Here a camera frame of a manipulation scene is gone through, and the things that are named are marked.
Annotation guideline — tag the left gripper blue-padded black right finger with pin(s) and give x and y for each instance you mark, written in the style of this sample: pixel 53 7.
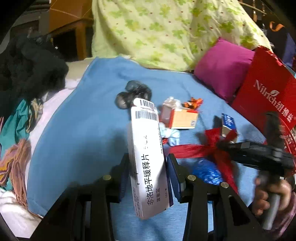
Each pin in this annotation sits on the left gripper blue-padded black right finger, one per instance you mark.
pixel 179 181

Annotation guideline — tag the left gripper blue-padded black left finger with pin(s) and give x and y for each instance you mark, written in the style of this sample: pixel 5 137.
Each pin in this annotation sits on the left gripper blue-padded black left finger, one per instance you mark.
pixel 120 177

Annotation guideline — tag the white medicine box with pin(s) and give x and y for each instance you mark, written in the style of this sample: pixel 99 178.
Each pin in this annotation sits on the white medicine box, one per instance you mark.
pixel 151 188

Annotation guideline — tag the red plastic bag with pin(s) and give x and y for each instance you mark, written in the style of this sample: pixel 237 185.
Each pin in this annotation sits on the red plastic bag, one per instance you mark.
pixel 210 150

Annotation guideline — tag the light blue crumpled tissue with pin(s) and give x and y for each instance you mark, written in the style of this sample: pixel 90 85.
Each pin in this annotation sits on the light blue crumpled tissue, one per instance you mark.
pixel 170 136

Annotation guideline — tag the blue toothpaste box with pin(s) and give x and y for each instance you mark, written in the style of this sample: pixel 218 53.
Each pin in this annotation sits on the blue toothpaste box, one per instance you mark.
pixel 228 124

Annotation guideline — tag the blue blanket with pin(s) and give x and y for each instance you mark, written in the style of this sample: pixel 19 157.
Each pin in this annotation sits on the blue blanket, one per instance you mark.
pixel 87 135

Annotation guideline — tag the small cardboard box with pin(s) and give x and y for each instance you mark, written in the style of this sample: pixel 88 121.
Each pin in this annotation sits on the small cardboard box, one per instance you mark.
pixel 179 119

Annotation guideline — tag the red Nilrich paper bag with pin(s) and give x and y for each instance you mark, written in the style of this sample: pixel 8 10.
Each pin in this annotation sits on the red Nilrich paper bag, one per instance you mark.
pixel 268 86

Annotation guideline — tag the orange candy wrapper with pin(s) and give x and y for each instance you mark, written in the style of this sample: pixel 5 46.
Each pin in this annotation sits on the orange candy wrapper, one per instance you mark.
pixel 193 103

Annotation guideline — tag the dark crumpled plastic wrapper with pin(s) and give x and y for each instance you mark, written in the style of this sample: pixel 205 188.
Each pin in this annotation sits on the dark crumpled plastic wrapper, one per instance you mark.
pixel 134 89

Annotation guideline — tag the magenta pillow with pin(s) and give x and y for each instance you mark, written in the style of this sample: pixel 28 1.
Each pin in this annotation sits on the magenta pillow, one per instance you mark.
pixel 224 67

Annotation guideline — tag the colourful clothes pile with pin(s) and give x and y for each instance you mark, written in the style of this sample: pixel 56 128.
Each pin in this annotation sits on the colourful clothes pile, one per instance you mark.
pixel 16 147

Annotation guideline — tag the black fuzzy garment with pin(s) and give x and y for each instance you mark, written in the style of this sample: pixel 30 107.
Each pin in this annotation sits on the black fuzzy garment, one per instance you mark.
pixel 29 68

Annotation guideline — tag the green floral quilt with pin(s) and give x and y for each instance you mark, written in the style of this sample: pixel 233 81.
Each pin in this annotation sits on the green floral quilt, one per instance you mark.
pixel 172 35

